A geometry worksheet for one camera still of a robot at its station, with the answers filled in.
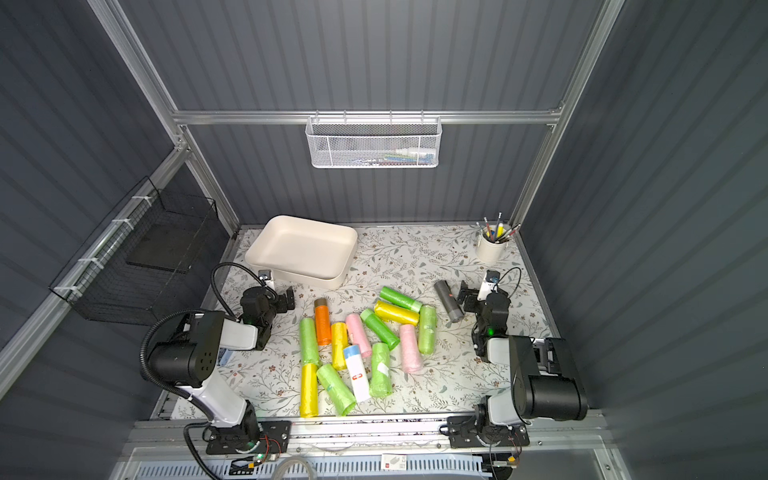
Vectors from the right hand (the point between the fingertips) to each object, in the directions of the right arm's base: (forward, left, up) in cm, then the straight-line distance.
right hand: (484, 284), depth 90 cm
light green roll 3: (-12, +18, -6) cm, 22 cm away
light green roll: (-16, +53, -7) cm, 56 cm away
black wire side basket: (-9, +93, +19) cm, 95 cm away
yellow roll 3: (-6, +28, -7) cm, 30 cm away
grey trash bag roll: (-1, +9, -9) cm, 13 cm away
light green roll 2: (-24, +31, -6) cm, 40 cm away
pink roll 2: (-20, +23, -8) cm, 31 cm away
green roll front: (-30, +41, -7) cm, 52 cm away
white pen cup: (+18, -7, -6) cm, 20 cm away
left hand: (+1, +65, -5) cm, 66 cm away
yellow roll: (-15, +44, -7) cm, 47 cm away
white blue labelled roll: (-25, +37, -5) cm, 46 cm away
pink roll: (-14, +38, -7) cm, 41 cm away
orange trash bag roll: (-9, +50, -7) cm, 51 cm away
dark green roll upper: (-1, +26, -8) cm, 27 cm away
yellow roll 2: (-29, +50, -8) cm, 59 cm away
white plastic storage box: (+20, +61, -10) cm, 65 cm away
